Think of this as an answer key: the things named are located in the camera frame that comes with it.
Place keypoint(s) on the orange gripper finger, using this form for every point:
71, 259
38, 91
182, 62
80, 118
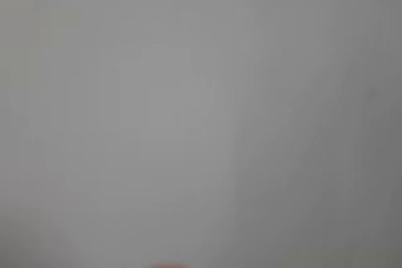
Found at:
169, 265

